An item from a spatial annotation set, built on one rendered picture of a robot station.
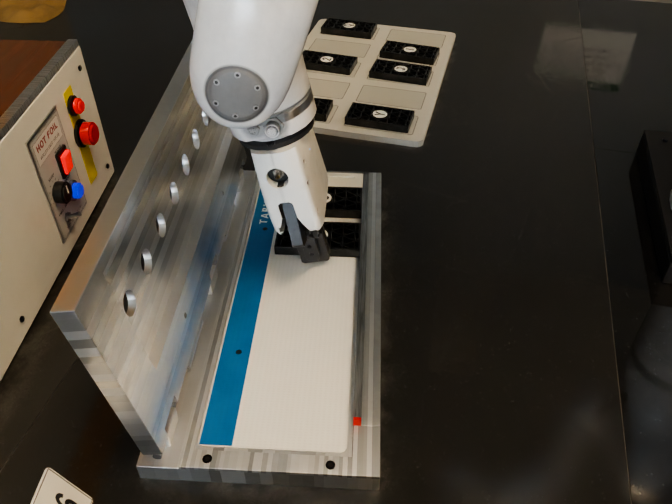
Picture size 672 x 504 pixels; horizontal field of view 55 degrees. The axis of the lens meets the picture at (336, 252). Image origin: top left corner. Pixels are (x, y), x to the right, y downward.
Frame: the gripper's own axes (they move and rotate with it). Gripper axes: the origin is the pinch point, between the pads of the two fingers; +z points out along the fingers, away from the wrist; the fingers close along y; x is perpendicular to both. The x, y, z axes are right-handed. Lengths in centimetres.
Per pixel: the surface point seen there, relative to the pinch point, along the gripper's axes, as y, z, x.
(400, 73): 47.3, 5.0, -10.0
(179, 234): -6.2, -8.6, 10.9
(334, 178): 15.2, 2.1, -1.1
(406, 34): 66, 6, -11
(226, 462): -25.4, 1.5, 5.7
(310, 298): -5.6, 2.8, 0.4
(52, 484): -29.6, -4.1, 17.3
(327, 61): 51, 2, 2
